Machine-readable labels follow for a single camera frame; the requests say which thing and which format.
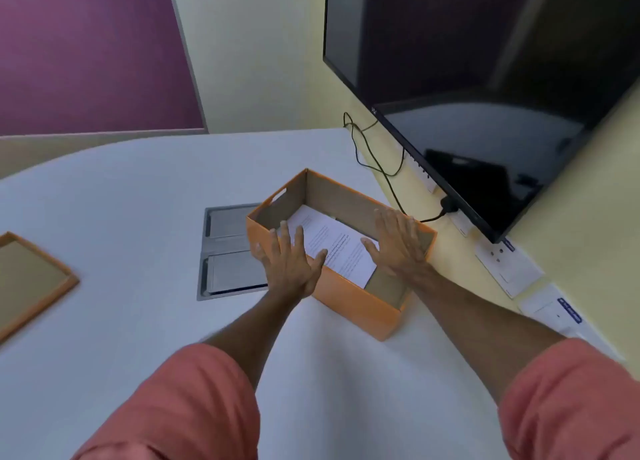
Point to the person's left hand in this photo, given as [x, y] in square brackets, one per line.
[287, 270]

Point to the person's right hand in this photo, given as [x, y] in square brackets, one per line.
[400, 247]

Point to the person's right thumb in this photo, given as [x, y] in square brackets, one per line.
[370, 250]

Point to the person's left thumb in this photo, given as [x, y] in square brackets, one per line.
[318, 262]

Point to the person's left middle finger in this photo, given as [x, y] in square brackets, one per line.
[285, 236]

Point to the person's left little finger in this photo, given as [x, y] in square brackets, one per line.
[259, 253]

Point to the orange cardboard box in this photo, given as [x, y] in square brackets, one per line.
[350, 302]

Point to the person's left forearm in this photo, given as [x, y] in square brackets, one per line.
[255, 320]

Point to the person's right forearm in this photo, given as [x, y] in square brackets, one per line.
[480, 324]

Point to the white printed paper sheet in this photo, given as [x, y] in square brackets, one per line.
[340, 250]

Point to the pink left shirt sleeve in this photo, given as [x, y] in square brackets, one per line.
[175, 404]

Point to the pink shirt sleeve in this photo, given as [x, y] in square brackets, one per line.
[175, 404]
[575, 404]

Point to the black flat screen television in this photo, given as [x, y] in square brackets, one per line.
[475, 75]

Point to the orange cardboard box lid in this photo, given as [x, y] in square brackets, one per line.
[30, 280]

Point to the pink right shirt sleeve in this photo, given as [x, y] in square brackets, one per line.
[575, 404]

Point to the small white wall socket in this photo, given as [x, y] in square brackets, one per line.
[424, 175]
[460, 223]

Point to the white wall socket plate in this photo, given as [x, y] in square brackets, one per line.
[510, 270]

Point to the large white wall switch plate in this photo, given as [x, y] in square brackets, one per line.
[560, 320]

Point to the purple wall panel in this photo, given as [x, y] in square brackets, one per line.
[90, 50]

